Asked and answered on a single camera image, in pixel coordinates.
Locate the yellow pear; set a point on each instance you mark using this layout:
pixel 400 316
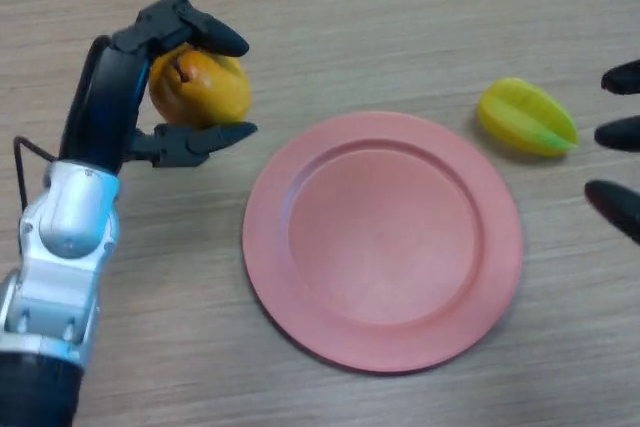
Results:
pixel 210 92

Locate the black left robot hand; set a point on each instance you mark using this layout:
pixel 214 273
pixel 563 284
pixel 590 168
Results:
pixel 100 107

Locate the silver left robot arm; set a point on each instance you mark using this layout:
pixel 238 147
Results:
pixel 65 247

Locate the yellow green starfruit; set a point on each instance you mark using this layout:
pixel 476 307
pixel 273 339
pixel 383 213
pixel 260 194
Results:
pixel 525 117

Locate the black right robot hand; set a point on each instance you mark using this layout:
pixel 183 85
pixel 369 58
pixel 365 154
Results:
pixel 620 207

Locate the pink round plate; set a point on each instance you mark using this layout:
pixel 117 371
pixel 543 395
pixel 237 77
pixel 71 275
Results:
pixel 382 242

